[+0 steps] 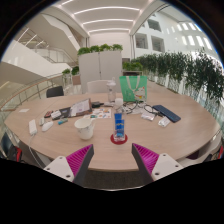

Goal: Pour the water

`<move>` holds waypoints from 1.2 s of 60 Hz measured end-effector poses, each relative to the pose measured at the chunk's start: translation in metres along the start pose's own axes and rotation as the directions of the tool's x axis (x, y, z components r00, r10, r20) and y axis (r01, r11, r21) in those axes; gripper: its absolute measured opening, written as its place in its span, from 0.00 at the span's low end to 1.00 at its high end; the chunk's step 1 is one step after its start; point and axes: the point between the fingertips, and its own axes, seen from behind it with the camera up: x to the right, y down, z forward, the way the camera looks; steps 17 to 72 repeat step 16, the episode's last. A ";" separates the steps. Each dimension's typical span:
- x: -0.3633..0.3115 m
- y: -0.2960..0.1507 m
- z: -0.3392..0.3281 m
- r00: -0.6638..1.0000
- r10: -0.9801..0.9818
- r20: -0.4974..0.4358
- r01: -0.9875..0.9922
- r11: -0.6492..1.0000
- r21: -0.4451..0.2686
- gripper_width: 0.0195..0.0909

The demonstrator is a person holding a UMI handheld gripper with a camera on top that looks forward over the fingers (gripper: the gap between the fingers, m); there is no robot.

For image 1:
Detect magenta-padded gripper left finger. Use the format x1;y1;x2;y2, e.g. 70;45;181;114
43;143;95;187

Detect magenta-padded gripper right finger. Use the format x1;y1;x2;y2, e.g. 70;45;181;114
131;143;184;186

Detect clear blue-labelled water bottle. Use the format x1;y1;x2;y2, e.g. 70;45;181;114
112;97;127;143

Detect white computer mouse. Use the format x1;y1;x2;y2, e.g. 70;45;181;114
41;120;55;132

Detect clear plastic packet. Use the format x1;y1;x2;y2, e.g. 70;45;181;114
157;116;171;128

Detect white power strip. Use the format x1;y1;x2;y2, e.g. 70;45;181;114
28;119;38;137

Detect white mug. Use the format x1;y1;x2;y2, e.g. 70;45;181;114
73;117;97;141

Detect white paper packet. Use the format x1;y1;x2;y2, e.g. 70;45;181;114
140;110;156;122

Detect flat round red coaster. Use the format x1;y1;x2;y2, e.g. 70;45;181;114
110;133;129;145

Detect clipboard with papers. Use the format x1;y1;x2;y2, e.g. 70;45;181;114
51;98;93;120

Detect colourful sticker sheet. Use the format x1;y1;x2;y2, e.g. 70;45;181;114
87;108;113;120

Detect small black pouch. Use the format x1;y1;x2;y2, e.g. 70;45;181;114
91;101;105;109

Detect black chair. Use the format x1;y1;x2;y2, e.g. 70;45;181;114
45;85;65;99

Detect glass balcony railing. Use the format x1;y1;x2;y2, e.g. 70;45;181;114
0;73;64;111

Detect green tote bag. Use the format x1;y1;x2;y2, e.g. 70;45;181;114
118;75;149;103

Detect clear plastic drink bottle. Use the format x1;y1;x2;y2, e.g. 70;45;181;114
106;77;117;103

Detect brown planter with plants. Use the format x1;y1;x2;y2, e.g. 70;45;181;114
61;65;81;86

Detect row of green plants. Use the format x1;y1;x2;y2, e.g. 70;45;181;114
131;48;224;108

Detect shelf unit with plants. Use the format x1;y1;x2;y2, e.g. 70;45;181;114
122;59;144;78

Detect white cabinet with plants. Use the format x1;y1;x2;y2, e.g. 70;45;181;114
77;43;124;94

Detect ceiling light strips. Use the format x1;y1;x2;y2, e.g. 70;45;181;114
59;0;143;34

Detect black cables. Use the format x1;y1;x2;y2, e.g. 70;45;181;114
121;100;164;118

